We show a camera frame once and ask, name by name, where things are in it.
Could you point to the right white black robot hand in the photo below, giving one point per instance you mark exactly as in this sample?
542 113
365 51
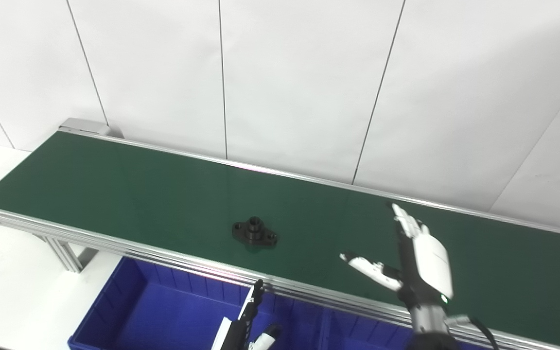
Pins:
430 262

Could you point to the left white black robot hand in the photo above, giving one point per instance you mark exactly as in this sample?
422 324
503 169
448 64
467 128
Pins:
238 338

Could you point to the black flanged metal part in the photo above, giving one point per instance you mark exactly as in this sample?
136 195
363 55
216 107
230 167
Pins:
254 233

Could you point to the blue plastic bin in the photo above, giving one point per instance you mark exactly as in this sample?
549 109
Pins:
163 316
348 335

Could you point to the green conveyor belt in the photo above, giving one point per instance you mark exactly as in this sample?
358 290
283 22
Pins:
163 194

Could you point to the aluminium conveyor support leg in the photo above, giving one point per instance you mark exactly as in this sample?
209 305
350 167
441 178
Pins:
63 253

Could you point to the grey conveyor end housing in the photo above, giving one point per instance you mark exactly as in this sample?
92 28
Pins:
85 126

